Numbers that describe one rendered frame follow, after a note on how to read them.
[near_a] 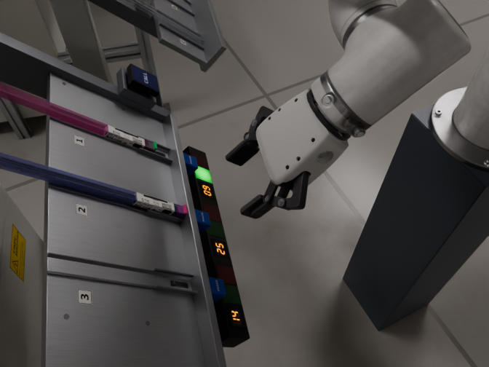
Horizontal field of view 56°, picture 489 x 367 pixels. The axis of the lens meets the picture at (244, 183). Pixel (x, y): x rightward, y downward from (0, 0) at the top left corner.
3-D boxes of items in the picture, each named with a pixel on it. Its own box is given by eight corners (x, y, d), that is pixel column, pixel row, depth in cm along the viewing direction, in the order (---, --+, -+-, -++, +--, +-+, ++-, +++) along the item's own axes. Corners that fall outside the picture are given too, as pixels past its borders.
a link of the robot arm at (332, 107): (383, 137, 54) (363, 153, 56) (356, 87, 59) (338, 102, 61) (344, 111, 49) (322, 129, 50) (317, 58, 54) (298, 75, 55)
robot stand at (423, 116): (390, 253, 142) (487, 80, 85) (428, 304, 133) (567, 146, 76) (341, 278, 137) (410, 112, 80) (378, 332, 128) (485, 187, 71)
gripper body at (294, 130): (369, 150, 55) (300, 200, 60) (339, 92, 60) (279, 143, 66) (332, 128, 50) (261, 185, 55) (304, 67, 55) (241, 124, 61)
